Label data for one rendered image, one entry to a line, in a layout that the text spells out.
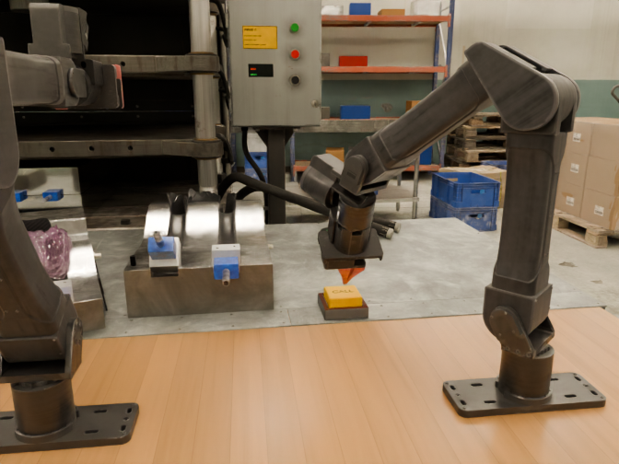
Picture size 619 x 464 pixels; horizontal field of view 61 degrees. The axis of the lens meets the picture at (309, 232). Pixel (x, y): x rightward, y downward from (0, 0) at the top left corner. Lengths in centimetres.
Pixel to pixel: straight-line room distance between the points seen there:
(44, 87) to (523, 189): 56
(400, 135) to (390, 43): 697
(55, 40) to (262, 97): 107
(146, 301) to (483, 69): 66
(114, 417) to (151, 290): 31
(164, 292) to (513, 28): 752
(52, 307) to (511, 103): 56
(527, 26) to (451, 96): 756
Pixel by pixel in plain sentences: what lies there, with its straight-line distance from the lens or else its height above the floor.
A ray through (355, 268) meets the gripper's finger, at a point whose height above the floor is 91.
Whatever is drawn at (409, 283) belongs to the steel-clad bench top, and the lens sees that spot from 112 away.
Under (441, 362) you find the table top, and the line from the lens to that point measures 83.
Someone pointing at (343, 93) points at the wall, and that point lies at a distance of 759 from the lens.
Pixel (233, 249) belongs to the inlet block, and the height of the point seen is 92.
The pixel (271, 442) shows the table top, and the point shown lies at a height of 80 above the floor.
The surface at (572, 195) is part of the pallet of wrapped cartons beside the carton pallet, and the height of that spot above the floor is 31.
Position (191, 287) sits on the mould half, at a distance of 96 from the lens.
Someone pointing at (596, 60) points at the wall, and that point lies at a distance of 867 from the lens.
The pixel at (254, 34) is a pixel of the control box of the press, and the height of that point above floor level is 136.
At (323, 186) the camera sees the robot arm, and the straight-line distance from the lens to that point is 82.
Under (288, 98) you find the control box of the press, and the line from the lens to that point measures 177.
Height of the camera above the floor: 120
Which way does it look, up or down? 15 degrees down
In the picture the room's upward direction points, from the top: straight up
